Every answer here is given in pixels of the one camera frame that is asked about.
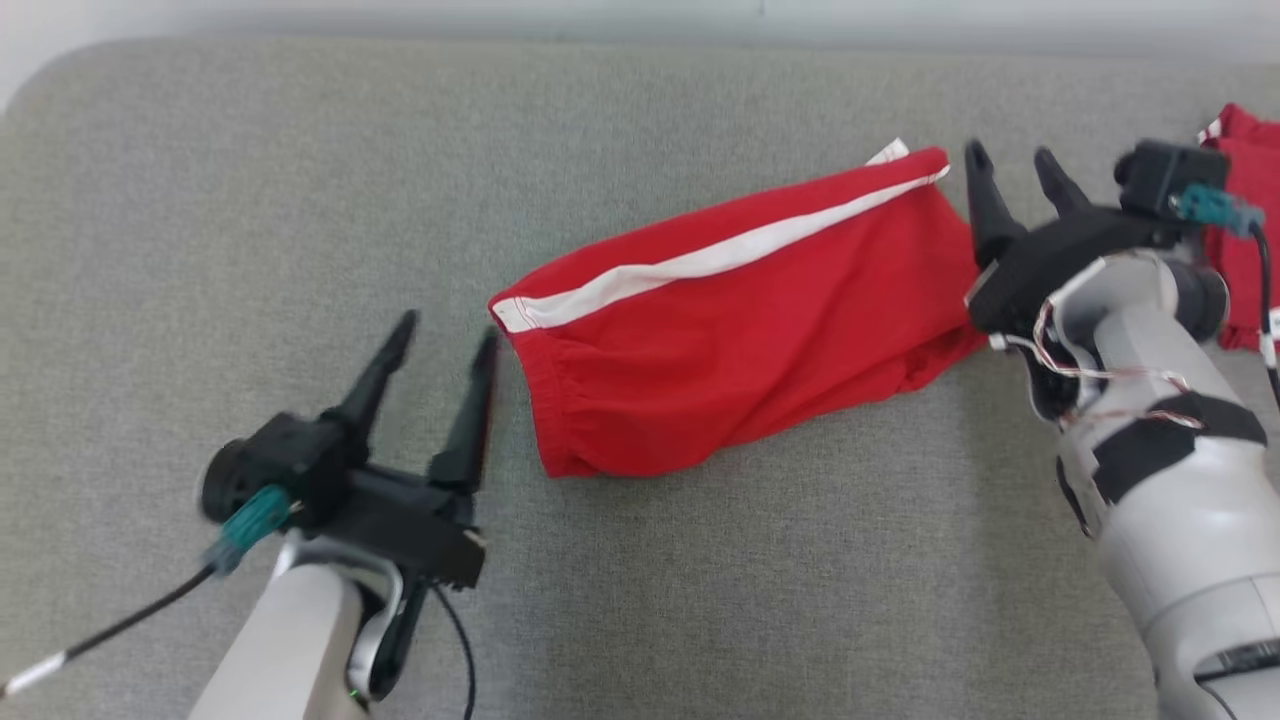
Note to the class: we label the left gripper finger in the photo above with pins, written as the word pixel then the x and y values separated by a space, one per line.
pixel 468 430
pixel 370 400

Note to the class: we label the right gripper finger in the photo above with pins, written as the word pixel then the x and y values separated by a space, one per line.
pixel 992 215
pixel 1062 190

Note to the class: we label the teal left camera connector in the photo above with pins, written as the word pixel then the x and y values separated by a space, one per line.
pixel 250 525

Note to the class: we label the teal camera connector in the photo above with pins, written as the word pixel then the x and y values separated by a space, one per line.
pixel 250 525
pixel 1215 207

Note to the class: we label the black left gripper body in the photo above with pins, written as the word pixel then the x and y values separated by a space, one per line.
pixel 410 530

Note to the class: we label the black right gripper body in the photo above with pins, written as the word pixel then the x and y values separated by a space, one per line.
pixel 1050 260

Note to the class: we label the teal right camera connector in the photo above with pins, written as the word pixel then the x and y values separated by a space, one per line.
pixel 1215 207

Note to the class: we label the red basketball jersey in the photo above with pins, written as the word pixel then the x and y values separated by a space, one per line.
pixel 1250 270

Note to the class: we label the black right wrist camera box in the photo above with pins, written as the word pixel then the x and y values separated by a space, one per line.
pixel 1165 175

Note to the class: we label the red shorts with white stripe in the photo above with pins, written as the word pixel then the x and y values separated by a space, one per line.
pixel 720 350

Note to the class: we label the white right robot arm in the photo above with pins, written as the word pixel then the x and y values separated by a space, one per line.
pixel 1170 500

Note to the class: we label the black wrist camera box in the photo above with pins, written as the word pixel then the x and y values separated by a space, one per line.
pixel 1165 175
pixel 275 465

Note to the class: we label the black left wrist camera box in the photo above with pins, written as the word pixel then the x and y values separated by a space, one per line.
pixel 275 465

